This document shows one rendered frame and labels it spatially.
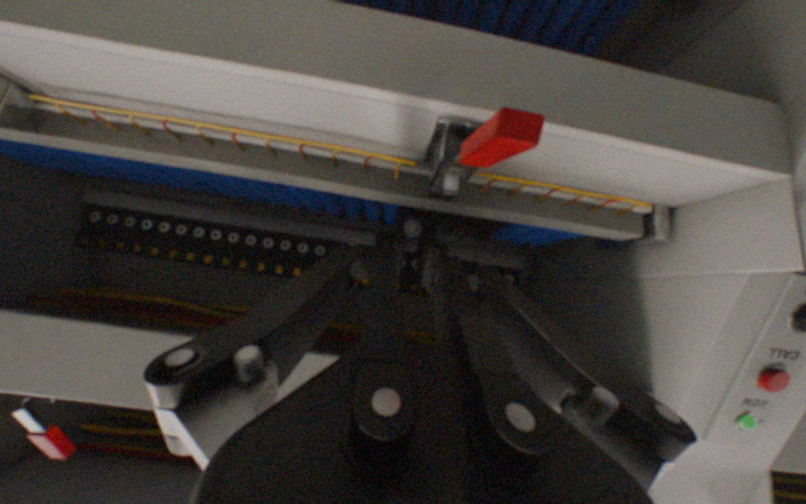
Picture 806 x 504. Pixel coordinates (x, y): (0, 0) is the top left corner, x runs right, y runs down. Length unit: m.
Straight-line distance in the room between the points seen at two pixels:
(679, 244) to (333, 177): 0.25
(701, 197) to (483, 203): 0.14
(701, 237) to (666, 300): 0.05
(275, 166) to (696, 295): 0.29
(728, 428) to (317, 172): 0.33
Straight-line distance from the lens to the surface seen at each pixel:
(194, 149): 0.21
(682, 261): 0.25
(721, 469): 0.33
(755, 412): 0.30
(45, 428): 0.34
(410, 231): 0.20
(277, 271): 0.31
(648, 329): 0.27
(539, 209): 0.19
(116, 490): 0.48
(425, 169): 0.17
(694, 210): 0.26
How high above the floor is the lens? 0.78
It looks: 12 degrees up
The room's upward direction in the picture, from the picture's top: 171 degrees counter-clockwise
